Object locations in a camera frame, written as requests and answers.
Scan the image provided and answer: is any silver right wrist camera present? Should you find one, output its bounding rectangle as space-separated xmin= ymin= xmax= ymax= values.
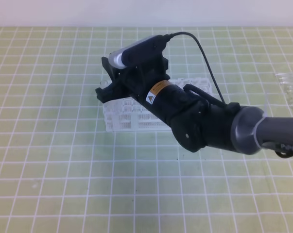
xmin=108 ymin=35 xmax=168 ymax=69

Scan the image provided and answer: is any white plastic test tube rack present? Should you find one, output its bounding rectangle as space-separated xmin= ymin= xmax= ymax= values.
xmin=103 ymin=78 xmax=213 ymax=132

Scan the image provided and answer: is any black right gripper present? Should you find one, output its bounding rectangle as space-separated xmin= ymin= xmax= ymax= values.
xmin=95 ymin=52 xmax=170 ymax=102

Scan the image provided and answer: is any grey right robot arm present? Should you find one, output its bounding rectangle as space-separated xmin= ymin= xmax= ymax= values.
xmin=96 ymin=54 xmax=293 ymax=158

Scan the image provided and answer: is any black right camera cable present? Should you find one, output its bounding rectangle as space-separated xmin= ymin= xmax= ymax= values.
xmin=165 ymin=32 xmax=226 ymax=104

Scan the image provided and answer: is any clear test tube in rack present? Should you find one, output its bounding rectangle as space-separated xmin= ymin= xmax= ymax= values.
xmin=100 ymin=80 xmax=108 ymax=87

